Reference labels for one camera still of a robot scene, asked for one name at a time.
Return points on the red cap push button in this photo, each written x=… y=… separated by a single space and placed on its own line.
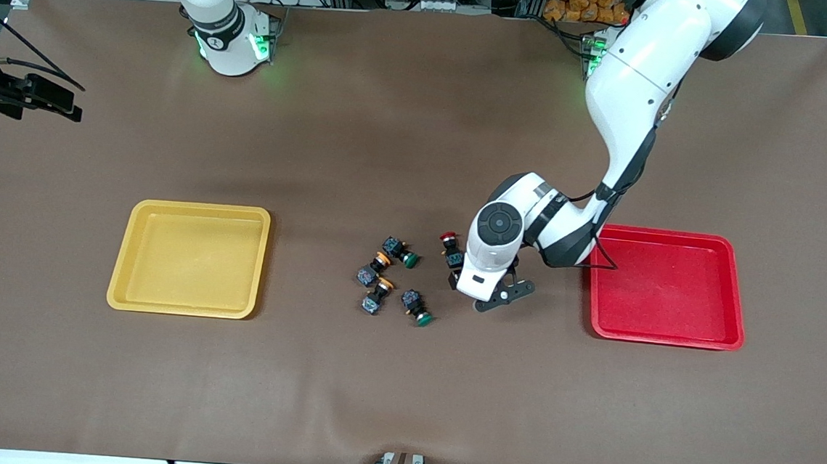
x=451 y=255

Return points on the yellow push button green contact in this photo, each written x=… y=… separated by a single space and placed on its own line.
x=372 y=303

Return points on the yellow push button red contact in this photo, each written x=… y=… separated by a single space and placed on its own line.
x=368 y=275

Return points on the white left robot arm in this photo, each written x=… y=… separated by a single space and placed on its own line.
x=643 y=73

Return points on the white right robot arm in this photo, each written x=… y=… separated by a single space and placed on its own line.
x=227 y=37

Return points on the green cap push button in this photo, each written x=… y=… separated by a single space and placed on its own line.
x=394 y=247
x=412 y=301

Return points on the large table cover mat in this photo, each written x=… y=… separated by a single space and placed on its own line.
x=446 y=394

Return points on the red plastic tray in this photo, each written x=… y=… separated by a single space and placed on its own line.
x=671 y=294

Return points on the yellow plastic tray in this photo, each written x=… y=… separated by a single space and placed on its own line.
x=193 y=260

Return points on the white power strip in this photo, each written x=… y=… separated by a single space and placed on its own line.
x=437 y=4

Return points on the pile of orange packets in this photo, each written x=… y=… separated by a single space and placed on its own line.
x=575 y=3

